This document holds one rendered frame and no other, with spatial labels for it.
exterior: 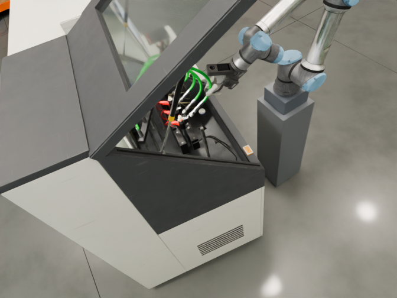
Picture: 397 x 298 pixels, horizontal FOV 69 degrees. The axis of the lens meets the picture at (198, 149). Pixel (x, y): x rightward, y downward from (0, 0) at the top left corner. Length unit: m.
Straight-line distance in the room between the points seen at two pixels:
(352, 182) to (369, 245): 0.47
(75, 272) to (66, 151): 1.70
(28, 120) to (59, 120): 0.12
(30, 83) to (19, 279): 1.84
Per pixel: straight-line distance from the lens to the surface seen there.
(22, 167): 0.97
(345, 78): 3.27
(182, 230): 1.51
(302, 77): 1.54
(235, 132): 1.49
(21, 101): 1.19
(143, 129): 1.41
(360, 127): 2.86
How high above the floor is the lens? 2.10
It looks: 53 degrees down
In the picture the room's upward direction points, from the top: 16 degrees counter-clockwise
